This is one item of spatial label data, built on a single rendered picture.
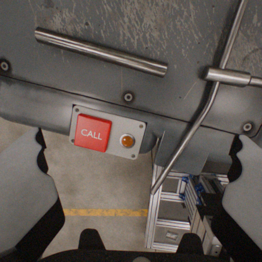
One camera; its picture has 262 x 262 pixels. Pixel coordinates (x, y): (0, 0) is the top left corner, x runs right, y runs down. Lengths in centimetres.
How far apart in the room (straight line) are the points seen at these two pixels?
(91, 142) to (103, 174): 159
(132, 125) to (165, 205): 153
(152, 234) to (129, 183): 57
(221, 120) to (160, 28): 17
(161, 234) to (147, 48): 192
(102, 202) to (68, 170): 54
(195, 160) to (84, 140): 21
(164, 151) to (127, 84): 14
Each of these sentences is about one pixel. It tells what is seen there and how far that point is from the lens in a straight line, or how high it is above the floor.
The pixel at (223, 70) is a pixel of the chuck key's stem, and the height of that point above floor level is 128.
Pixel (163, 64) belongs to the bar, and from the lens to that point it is 26.
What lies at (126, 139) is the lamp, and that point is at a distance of 30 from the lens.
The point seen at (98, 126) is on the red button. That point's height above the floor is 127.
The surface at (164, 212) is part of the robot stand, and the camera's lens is 184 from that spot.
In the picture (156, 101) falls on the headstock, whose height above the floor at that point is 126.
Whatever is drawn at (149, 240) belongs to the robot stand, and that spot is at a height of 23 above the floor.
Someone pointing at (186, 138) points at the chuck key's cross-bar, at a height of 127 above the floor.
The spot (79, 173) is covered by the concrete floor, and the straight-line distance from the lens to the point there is 196.
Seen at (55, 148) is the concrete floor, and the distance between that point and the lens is 193.
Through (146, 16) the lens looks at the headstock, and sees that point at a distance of 29.
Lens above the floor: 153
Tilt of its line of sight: 72 degrees down
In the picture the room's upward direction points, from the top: 164 degrees counter-clockwise
